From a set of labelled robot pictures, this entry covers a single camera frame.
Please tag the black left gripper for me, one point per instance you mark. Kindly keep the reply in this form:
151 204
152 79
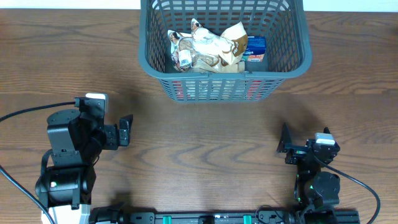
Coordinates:
112 137

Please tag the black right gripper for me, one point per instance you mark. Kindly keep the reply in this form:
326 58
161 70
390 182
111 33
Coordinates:
296 150

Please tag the orange yellow cracker package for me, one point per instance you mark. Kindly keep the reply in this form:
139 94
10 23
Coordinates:
221 90

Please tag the beige snack pouch top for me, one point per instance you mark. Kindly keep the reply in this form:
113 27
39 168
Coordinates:
186 58

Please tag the beige snack pouch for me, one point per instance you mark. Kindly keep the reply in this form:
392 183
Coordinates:
229 46
186 58
230 68

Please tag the blue tissue multipack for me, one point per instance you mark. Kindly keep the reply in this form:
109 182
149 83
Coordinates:
255 50

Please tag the beige snack pouch bottom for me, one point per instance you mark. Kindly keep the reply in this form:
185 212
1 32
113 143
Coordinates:
229 46

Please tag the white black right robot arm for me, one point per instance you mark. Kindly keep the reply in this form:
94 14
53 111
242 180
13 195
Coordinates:
315 190

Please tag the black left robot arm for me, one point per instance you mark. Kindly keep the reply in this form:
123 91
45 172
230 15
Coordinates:
67 178

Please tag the grey plastic basket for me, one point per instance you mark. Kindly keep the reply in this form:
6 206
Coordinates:
282 23

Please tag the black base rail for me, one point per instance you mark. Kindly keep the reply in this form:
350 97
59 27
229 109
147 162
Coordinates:
262 215

